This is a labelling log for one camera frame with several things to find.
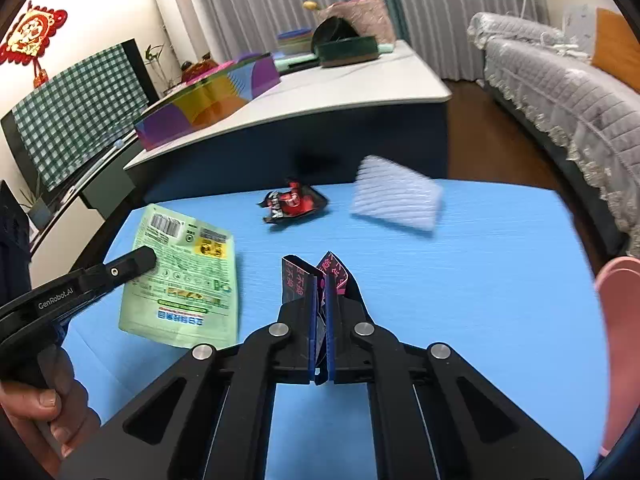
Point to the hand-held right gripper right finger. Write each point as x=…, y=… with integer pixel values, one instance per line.
x=328, y=350

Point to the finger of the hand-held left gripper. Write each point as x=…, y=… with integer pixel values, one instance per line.
x=120, y=270

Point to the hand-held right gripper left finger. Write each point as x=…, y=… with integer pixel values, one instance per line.
x=313, y=330

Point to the green snack packet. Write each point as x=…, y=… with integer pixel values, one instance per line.
x=185, y=280

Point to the black wrapper pink print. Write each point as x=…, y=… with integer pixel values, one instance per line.
x=340, y=270

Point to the pink plastic basin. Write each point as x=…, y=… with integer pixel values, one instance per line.
x=620, y=320

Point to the person's left hand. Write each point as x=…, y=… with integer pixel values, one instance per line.
x=30, y=402

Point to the white television cabinet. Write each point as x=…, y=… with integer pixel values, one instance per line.
x=95, y=190

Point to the small potted plant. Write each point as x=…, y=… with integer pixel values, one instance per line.
x=39, y=212

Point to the red black wrapper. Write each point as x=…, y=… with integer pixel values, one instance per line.
x=295, y=202

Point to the white foam net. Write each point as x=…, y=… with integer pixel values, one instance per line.
x=395, y=192

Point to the blue table cloth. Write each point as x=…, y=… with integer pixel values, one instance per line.
x=475, y=285

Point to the green checked cloth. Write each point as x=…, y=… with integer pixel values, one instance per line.
x=75, y=115

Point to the colourful cardboard box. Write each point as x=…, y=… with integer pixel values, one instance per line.
x=200, y=105

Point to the black television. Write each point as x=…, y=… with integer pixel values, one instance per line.
x=142, y=70

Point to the bamboo plant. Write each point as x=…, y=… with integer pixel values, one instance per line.
x=156, y=65

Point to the red teapot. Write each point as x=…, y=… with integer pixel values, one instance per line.
x=199, y=70

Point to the white coffee table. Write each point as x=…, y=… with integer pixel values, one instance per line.
x=325, y=95

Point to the white tower air conditioner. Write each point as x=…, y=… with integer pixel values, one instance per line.
x=182, y=15

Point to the mint green tray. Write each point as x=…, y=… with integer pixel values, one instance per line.
x=295, y=63

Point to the green round box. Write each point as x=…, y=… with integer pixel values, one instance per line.
x=347, y=54

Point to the stack of coloured bowls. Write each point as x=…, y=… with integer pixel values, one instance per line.
x=295, y=42

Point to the grey curtain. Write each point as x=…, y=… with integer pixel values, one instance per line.
x=260, y=0
x=450, y=5

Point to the pink lace basket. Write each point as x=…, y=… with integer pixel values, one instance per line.
x=370, y=17

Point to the yellow tulip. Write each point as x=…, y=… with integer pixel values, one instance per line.
x=312, y=6

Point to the grey quilted sofa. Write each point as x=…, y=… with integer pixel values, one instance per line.
x=575, y=95

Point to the pale blue patterned pillow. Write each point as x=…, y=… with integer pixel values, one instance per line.
x=580, y=25

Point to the orange cushion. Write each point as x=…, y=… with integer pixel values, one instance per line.
x=617, y=50

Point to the red knot wall decoration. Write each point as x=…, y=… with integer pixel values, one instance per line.
x=31, y=35

